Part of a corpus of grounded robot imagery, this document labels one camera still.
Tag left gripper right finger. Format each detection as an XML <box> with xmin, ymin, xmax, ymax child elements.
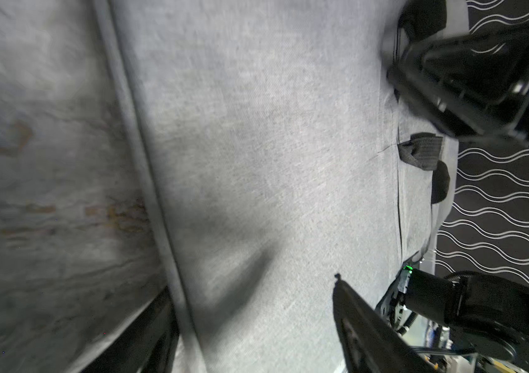
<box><xmin>332</xmin><ymin>274</ymin><xmax>434</xmax><ymax>373</ymax></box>

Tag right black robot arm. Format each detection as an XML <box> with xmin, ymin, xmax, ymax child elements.
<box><xmin>376</xmin><ymin>23</ymin><xmax>529</xmax><ymax>369</ymax></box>

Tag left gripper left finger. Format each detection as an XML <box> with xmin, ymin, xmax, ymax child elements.
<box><xmin>83</xmin><ymin>288</ymin><xmax>180</xmax><ymax>373</ymax></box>

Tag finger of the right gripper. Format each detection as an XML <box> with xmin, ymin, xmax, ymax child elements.
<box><xmin>387</xmin><ymin>23</ymin><xmax>529</xmax><ymax>140</ymax></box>

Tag grey laptop bag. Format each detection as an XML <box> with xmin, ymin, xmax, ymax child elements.
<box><xmin>94</xmin><ymin>1</ymin><xmax>453</xmax><ymax>372</ymax></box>

